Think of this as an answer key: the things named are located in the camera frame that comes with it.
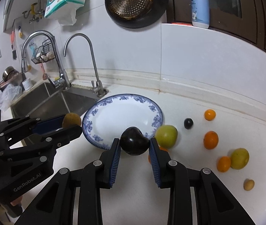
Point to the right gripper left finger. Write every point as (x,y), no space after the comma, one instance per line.
(55,202)

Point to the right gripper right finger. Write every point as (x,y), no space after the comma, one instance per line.
(215,204)

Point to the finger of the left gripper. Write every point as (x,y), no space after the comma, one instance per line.
(49,125)
(47,138)

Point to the brown longan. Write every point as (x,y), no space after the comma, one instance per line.
(248,184)
(71,119)

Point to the small orange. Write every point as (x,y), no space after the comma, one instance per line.
(223,164)
(209,114)

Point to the large orange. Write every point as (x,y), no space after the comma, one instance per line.
(161,148)

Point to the yellow green pear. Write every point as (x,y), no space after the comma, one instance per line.
(239,158)

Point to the green apple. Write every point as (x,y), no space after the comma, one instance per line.
(166,136)

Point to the dark plum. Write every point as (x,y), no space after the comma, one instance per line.
(188,123)
(133,142)

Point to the person left hand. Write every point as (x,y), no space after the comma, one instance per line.
(17,201)

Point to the stainless steel sink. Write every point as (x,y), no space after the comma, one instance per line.
(45,102)

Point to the large chrome pull faucet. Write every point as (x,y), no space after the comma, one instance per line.
(63,79)

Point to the blue white porcelain plate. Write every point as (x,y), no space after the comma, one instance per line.
(110,117)

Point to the slim gooseneck faucet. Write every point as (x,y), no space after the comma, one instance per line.
(97,86)

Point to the brass perforated strainer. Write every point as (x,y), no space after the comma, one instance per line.
(127,9)

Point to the black frying pan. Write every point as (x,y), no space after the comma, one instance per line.
(152,14)

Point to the blue lotion pump bottle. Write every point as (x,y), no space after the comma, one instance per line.
(200,13)

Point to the black wire basket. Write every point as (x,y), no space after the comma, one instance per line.
(43,53)

